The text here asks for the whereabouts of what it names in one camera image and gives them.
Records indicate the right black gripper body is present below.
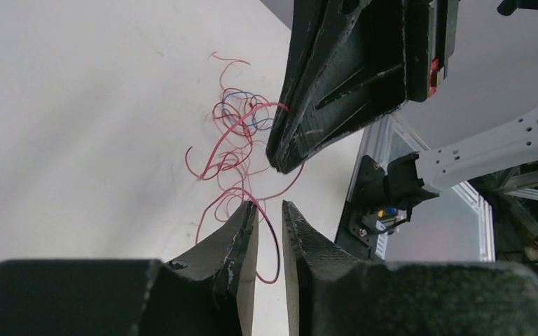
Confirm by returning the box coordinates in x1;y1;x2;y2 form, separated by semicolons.
406;0;460;102

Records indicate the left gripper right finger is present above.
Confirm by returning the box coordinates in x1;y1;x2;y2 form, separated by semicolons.
282;201;538;335

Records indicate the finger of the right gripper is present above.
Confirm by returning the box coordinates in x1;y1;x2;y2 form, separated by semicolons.
266;0;407;174

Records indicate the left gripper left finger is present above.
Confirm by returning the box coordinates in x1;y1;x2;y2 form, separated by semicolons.
0;202;258;335

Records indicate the red thin cable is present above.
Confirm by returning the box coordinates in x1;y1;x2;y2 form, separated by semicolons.
184;52;305;285

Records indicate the blue thin cable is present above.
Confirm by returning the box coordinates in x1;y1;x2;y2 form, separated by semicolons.
221;90;275;132

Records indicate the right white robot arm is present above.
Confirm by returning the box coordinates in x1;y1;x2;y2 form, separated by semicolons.
266;1;538;211

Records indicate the aluminium frame rail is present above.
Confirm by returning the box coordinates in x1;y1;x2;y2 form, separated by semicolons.
347;116;495;262

